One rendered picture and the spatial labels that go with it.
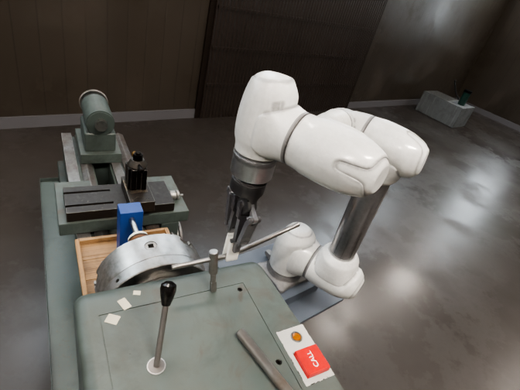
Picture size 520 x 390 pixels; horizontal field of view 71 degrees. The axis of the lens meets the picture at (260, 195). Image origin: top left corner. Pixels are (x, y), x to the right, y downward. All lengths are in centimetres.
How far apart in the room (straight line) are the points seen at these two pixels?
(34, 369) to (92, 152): 113
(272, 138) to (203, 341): 46
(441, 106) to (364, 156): 779
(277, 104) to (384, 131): 56
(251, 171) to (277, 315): 39
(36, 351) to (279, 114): 200
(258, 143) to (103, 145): 150
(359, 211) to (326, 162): 69
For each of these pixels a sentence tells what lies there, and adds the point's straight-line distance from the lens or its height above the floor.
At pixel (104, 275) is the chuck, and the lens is 109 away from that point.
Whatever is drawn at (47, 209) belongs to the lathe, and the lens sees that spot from 233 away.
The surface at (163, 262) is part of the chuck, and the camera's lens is 101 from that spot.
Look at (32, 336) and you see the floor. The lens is 244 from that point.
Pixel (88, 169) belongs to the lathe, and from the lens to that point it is 206.
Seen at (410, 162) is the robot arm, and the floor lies 157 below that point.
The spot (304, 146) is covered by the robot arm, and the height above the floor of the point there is 172.
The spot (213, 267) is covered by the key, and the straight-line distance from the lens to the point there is 88.
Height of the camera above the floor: 196
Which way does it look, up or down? 33 degrees down
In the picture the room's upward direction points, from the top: 16 degrees clockwise
